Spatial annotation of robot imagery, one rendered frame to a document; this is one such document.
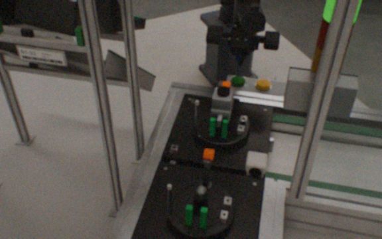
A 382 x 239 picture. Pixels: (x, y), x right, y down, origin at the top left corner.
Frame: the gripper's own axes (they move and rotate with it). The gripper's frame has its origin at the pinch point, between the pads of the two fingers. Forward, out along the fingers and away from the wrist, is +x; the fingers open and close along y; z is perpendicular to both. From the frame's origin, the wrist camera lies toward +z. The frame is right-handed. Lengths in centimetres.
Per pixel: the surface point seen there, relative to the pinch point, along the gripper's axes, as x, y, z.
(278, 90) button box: 9.8, 11.2, 0.9
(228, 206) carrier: 5.8, 2.9, 46.2
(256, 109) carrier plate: 8.8, 6.1, 11.6
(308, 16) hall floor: 105, 36, -228
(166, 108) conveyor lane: 9.8, -17.4, 14.6
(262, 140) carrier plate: 8.8, 8.5, 22.7
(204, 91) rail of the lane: 10.3, -8.7, 4.9
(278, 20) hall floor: 105, 14, -217
